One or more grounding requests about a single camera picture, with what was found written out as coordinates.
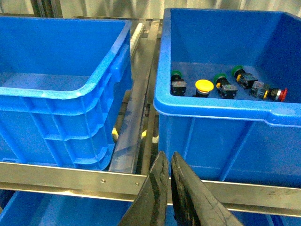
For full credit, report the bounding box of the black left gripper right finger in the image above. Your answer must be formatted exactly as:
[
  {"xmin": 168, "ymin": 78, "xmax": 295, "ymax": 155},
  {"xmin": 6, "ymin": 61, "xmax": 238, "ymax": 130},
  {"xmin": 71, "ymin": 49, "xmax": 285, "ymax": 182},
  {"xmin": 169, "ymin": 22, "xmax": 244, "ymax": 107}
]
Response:
[{"xmin": 171, "ymin": 152, "xmax": 242, "ymax": 226}]

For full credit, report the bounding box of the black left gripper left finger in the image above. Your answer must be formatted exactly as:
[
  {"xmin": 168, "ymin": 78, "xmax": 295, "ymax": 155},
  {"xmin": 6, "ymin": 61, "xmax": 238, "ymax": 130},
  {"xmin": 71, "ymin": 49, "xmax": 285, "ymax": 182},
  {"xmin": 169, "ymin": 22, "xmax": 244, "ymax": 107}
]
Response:
[{"xmin": 119, "ymin": 151, "xmax": 169, "ymax": 226}]

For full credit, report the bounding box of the yellow mushroom push button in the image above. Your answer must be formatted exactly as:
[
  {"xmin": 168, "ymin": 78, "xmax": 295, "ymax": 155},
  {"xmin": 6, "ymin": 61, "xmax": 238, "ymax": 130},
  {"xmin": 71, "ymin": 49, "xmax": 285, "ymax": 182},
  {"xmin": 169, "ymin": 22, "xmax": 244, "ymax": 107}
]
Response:
[{"xmin": 193, "ymin": 79, "xmax": 214, "ymax": 98}]

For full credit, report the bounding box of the blue bin with buttons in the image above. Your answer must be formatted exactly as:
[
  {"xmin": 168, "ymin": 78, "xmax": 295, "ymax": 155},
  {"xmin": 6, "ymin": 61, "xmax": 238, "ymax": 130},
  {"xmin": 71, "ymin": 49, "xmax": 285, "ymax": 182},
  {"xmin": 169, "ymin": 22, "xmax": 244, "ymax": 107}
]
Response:
[{"xmin": 154, "ymin": 8, "xmax": 301, "ymax": 187}]

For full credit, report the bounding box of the green push button middle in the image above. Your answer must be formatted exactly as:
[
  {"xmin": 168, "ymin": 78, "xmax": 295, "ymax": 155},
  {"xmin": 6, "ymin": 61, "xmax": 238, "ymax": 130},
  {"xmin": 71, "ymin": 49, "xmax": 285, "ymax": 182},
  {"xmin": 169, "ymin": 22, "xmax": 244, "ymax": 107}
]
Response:
[{"xmin": 214, "ymin": 73, "xmax": 238, "ymax": 99}]

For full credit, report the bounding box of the green push button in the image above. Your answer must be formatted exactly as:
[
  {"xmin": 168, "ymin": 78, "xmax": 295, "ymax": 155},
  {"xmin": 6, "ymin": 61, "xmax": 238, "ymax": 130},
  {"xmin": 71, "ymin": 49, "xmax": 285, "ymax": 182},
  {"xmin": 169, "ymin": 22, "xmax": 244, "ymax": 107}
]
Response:
[
  {"xmin": 231, "ymin": 65, "xmax": 258, "ymax": 89},
  {"xmin": 214, "ymin": 73, "xmax": 238, "ymax": 99},
  {"xmin": 170, "ymin": 70, "xmax": 187, "ymax": 97}
]

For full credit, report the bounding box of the green push button left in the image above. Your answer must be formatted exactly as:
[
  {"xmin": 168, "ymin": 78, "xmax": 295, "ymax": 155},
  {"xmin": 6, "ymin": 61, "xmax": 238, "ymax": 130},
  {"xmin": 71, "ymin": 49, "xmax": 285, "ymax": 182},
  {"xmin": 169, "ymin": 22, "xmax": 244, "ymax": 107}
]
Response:
[{"xmin": 170, "ymin": 70, "xmax": 187, "ymax": 97}]

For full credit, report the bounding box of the blue lower shelf bin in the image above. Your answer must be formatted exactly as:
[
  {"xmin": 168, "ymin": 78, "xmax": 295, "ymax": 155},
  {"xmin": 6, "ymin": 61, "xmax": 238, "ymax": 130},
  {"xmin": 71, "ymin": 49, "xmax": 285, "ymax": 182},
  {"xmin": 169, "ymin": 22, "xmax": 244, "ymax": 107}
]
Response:
[{"xmin": 0, "ymin": 190, "xmax": 301, "ymax": 226}]

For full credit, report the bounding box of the red push button lying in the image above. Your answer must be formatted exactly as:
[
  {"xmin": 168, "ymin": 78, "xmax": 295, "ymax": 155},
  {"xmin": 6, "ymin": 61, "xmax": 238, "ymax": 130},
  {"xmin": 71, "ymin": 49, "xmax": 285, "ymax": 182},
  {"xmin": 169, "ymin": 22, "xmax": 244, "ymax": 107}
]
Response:
[{"xmin": 250, "ymin": 81, "xmax": 288, "ymax": 102}]

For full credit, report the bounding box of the green push button right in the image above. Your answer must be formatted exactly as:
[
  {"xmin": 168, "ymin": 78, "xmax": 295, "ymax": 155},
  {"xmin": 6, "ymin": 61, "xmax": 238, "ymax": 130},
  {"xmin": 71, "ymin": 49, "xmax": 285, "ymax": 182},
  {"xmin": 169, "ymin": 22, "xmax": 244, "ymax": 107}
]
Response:
[{"xmin": 231, "ymin": 65, "xmax": 258, "ymax": 89}]

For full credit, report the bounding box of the blue bin far left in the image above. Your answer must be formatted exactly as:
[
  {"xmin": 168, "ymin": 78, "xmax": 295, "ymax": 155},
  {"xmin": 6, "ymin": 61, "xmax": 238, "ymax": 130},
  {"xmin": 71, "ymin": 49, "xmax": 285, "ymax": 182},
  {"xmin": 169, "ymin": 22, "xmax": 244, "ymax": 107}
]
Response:
[{"xmin": 0, "ymin": 16, "xmax": 132, "ymax": 170}]

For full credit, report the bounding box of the white roller track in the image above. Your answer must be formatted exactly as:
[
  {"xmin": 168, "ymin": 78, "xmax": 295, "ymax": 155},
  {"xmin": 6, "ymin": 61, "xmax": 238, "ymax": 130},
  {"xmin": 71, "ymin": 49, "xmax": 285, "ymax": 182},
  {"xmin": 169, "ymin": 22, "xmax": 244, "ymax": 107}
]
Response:
[{"xmin": 130, "ymin": 23, "xmax": 144, "ymax": 56}]

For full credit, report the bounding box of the metal divider rail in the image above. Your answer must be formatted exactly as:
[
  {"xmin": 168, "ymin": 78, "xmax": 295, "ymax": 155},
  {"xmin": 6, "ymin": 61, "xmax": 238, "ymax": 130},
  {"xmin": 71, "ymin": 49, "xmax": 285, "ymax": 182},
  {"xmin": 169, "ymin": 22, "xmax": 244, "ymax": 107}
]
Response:
[{"xmin": 109, "ymin": 38, "xmax": 160, "ymax": 174}]

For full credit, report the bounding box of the metal rack front rail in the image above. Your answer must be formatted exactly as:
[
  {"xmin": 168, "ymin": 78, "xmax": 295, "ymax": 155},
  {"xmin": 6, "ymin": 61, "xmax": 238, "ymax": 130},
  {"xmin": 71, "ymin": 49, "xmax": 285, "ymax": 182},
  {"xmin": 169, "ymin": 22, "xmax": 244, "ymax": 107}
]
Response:
[{"xmin": 0, "ymin": 162, "xmax": 301, "ymax": 217}]

